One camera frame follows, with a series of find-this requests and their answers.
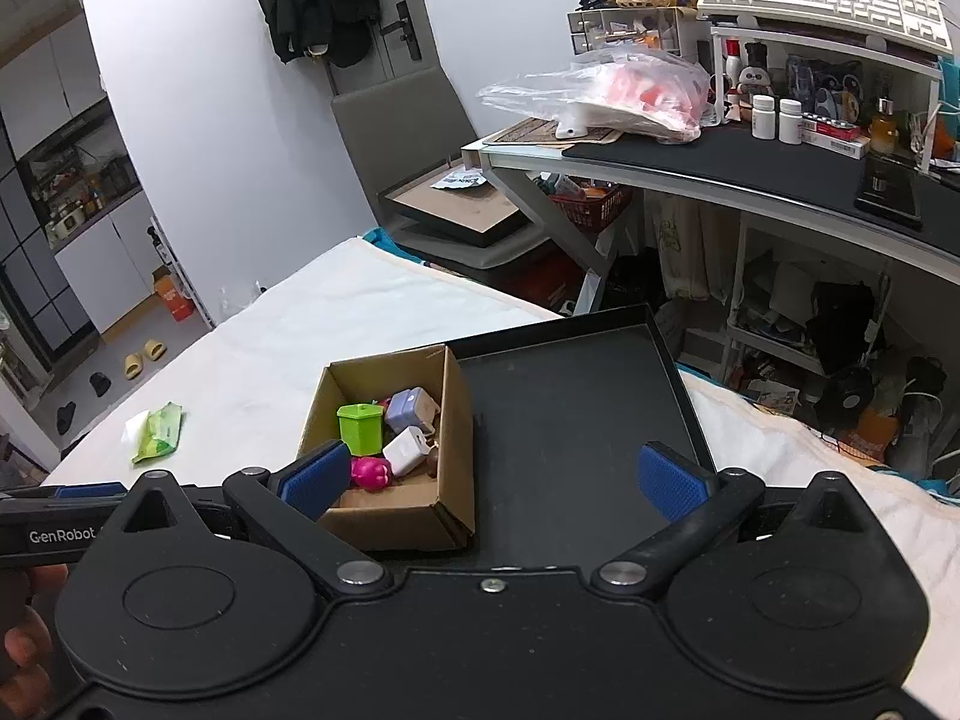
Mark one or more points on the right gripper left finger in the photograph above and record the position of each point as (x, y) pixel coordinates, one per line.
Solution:
(281, 510)

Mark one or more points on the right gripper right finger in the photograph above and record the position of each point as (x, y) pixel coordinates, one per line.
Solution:
(701, 509)

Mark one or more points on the pink dinosaur toy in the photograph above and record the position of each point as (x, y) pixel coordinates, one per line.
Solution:
(370, 474)

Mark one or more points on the green hexagonal box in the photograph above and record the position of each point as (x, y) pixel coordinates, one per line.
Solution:
(360, 428)

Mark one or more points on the white charger plug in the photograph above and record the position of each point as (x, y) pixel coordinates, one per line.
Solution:
(407, 451)

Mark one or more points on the brown cardboard box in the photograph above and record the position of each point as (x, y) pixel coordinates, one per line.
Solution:
(426, 511)

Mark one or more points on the purple cube toy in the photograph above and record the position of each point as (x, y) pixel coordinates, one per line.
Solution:
(413, 407)

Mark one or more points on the person's left hand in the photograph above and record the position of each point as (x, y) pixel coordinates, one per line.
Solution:
(26, 641)

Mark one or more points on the green wet wipes pack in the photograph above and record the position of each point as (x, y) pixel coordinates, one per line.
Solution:
(156, 433)

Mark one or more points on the black tray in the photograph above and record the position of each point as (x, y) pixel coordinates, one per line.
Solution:
(561, 411)

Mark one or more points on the yellow slipper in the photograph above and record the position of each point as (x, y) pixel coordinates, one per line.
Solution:
(133, 366)
(155, 349)

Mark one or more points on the orange box on floor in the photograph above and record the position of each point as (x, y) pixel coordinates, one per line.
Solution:
(167, 288)

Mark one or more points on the red basket under desk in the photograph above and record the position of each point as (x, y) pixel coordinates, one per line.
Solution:
(594, 209)

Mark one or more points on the framed board on chair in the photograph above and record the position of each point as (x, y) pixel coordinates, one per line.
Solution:
(457, 202)

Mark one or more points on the black desk mat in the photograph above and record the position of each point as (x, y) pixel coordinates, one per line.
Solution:
(813, 177)

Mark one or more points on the black phone on desk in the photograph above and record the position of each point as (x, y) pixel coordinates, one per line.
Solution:
(886, 191)

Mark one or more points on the grey chair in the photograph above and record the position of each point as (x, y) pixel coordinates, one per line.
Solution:
(406, 133)

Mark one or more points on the white pill bottle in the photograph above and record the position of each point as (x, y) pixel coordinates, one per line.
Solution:
(790, 121)
(764, 118)

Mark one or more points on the red cigarette carton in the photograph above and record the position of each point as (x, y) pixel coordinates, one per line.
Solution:
(838, 137)

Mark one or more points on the amber perfume bottle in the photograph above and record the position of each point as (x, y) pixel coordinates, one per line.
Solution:
(883, 129)

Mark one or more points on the clear plastic bag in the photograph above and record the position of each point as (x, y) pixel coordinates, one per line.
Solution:
(631, 89)

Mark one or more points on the white desk shelf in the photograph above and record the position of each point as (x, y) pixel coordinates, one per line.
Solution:
(883, 64)

